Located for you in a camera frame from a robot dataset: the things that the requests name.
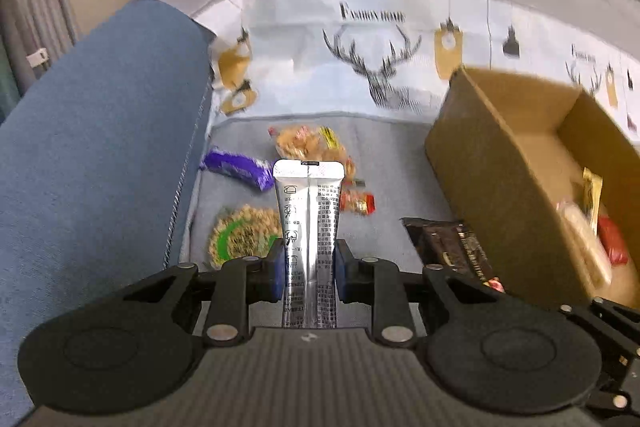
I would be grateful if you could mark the yellow snack stick packet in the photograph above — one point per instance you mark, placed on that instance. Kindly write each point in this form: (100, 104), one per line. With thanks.
(593, 197)

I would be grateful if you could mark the white plastic clip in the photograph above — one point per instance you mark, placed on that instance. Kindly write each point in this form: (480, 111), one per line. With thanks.
(37, 58)

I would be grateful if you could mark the large red snack packet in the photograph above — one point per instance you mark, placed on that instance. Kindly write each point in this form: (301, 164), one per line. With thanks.
(614, 242)

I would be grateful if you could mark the peanut brittle packet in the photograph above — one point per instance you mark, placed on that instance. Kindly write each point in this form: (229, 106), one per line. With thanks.
(242, 232)

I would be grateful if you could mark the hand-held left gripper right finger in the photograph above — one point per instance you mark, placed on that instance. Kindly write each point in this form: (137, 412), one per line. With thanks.
(342, 269)

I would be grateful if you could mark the black snack packet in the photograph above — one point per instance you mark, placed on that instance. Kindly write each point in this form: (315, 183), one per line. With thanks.
(450, 247)

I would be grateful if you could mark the purple snack packet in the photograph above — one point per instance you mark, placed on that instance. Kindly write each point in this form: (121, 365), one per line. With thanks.
(232, 164)

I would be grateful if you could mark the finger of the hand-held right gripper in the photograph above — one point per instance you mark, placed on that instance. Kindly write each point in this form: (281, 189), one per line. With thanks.
(620, 337)

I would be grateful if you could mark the small red snack packet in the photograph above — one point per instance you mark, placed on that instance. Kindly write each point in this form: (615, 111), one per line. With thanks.
(359, 203)

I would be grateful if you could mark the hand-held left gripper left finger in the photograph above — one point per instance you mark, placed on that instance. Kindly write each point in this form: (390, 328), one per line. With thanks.
(276, 269)

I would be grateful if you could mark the cardboard box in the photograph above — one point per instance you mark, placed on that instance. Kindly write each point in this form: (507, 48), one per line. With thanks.
(490, 177)

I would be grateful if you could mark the clear packet of white cubes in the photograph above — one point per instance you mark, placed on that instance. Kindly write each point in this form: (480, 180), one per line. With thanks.
(585, 247)

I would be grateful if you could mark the long foil snack sachet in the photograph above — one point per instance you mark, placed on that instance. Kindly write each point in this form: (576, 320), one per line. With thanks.
(310, 217)

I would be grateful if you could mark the clear peanut snack packet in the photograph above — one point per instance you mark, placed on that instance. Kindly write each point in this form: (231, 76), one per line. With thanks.
(305, 144)

